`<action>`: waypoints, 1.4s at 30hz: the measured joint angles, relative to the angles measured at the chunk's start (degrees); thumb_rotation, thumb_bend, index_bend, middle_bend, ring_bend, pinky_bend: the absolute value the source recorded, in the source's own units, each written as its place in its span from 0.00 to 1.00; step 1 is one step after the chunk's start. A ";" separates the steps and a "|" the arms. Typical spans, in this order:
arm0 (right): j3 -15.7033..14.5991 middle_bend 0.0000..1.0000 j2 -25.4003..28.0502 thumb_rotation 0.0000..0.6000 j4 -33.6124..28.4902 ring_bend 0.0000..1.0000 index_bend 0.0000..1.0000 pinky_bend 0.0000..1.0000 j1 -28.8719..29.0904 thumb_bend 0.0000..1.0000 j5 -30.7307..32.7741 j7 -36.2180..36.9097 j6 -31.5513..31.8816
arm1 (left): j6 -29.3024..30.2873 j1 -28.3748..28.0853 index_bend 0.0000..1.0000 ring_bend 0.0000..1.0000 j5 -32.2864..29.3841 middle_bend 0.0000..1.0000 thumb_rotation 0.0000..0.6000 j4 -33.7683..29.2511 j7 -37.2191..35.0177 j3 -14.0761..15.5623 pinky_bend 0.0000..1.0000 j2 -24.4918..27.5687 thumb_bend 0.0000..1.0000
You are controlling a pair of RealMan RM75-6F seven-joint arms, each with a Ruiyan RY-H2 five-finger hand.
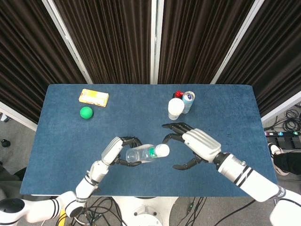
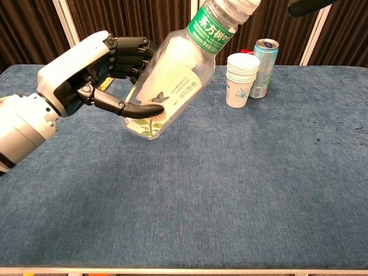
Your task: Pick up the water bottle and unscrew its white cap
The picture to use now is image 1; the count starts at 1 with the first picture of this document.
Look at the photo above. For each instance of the black foot pedals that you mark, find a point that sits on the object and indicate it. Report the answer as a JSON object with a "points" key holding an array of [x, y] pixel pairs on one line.
{"points": [[284, 142]]}

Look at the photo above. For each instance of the light blue beverage can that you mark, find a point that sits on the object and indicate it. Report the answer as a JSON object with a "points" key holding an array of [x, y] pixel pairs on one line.
{"points": [[189, 100]]}

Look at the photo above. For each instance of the black trouser leg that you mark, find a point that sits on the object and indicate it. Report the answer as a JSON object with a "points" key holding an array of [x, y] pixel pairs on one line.
{"points": [[289, 162]]}

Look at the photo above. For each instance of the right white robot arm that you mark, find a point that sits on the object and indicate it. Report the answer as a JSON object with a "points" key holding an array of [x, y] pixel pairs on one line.
{"points": [[249, 179]]}

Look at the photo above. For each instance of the blue table cloth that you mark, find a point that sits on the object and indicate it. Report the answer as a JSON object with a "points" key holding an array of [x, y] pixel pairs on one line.
{"points": [[70, 146]]}

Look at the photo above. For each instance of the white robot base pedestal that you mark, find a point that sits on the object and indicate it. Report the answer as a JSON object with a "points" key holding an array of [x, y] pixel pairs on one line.
{"points": [[145, 209]]}

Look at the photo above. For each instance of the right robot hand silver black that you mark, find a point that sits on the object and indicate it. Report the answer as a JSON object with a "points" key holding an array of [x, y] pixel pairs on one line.
{"points": [[202, 143]]}

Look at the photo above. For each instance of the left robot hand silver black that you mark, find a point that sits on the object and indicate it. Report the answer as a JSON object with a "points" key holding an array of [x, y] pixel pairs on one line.
{"points": [[111, 150]]}

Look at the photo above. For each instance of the yellow snack package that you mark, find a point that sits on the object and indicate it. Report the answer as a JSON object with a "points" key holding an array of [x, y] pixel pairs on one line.
{"points": [[94, 97]]}

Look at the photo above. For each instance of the white bottle cap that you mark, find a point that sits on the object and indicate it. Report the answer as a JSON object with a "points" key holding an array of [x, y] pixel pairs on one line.
{"points": [[163, 150]]}

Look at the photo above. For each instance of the green ball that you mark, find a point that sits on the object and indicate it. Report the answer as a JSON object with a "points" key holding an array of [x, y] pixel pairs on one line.
{"points": [[86, 112]]}

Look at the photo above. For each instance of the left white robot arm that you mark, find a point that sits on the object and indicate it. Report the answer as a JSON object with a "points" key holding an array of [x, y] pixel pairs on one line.
{"points": [[87, 186]]}

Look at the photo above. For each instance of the transparent plastic water bottle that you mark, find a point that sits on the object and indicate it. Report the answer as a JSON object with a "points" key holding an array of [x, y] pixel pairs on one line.
{"points": [[138, 155]]}

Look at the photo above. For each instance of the white sneaker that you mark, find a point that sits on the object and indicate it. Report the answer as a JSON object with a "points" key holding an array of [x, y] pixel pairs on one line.
{"points": [[274, 150]]}

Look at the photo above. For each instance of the red small object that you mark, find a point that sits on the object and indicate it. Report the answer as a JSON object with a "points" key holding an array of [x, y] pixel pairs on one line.
{"points": [[178, 93]]}

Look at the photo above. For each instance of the brown curtain partition panel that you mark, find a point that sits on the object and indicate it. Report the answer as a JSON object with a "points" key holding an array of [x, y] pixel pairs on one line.
{"points": [[28, 58], [200, 42], [113, 42], [277, 58]]}

